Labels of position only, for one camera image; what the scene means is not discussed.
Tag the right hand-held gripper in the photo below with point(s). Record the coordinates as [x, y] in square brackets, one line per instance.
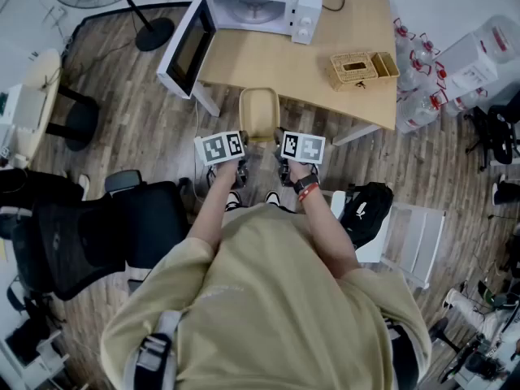
[302, 146]

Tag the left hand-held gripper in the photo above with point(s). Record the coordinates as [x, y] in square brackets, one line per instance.
[219, 148]

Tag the beige rectangular tray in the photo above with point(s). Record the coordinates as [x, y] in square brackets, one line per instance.
[259, 112]

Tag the white microwave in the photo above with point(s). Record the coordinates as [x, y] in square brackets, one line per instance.
[260, 10]

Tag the person's right forearm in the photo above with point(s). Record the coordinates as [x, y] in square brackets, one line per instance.
[321, 226]

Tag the person's left forearm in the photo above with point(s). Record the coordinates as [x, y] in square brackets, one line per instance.
[213, 205]

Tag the white table leg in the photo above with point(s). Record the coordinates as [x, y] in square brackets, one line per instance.
[357, 133]
[207, 100]

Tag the black wristwatch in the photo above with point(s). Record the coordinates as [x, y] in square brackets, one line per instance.
[305, 184]

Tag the person's right shoe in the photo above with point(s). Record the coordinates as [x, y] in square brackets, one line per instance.
[272, 198]

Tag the person's shoe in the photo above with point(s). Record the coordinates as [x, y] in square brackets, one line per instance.
[505, 191]
[272, 198]
[233, 199]

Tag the person's left shoe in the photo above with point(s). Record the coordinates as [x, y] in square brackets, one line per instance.
[233, 199]

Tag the red wristband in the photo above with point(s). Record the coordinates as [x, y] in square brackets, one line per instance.
[308, 192]

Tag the wicker tissue box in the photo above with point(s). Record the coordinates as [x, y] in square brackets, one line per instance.
[353, 71]

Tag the black bag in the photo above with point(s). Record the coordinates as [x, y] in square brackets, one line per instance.
[365, 213]

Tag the black floor fan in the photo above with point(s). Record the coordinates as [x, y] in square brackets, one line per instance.
[152, 35]

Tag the cluster of clear water jugs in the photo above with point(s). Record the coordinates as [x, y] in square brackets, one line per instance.
[418, 108]

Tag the white shelf unit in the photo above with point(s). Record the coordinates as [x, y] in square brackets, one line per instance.
[410, 238]

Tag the person's beige shirt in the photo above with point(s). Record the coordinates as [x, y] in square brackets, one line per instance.
[264, 307]

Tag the black mesh office chair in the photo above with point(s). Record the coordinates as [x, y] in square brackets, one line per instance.
[101, 234]

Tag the white cardboard box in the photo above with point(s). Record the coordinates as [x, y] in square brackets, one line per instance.
[467, 61]

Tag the round wooden table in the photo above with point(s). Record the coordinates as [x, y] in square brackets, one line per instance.
[40, 75]

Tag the large clear water barrel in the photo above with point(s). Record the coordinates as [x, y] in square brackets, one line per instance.
[501, 39]

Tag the black camera equipment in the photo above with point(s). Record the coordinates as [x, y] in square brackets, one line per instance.
[481, 364]

